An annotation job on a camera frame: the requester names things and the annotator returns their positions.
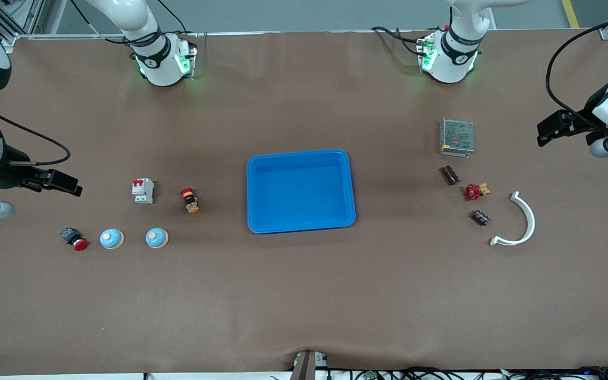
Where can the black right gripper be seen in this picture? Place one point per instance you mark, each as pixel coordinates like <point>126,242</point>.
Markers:
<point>12,175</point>

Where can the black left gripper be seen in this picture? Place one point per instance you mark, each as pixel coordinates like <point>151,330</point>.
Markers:
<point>578,123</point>

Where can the blue dome call bell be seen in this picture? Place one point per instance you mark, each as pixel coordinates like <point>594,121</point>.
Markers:
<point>156,237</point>
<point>111,238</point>

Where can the dark brown cylindrical capacitor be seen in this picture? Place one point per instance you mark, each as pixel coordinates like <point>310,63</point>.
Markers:
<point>481,217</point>
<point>449,175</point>

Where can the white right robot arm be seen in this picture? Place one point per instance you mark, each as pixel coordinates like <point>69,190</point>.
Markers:
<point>159,63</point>

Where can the red mushroom push button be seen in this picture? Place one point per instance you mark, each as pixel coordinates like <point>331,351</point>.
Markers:
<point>74,239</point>

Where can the white red circuit breaker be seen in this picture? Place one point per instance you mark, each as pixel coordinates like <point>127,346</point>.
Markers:
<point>143,191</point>

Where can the white curved pipe clamp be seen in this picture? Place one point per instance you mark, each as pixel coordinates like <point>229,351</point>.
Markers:
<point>532,219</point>

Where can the metal mesh power supply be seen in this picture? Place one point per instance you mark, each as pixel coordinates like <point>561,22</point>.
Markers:
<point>457,136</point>

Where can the blue plastic tray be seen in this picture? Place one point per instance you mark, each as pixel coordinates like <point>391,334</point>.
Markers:
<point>301,192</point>

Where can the brown table mat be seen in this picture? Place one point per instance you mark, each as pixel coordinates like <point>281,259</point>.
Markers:
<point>304,295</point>

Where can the orange red emergency stop switch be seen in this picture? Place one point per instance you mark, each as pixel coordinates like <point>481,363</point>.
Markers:
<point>190,201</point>

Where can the brown camera mount bracket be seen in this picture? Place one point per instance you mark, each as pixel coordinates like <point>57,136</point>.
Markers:
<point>306,367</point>

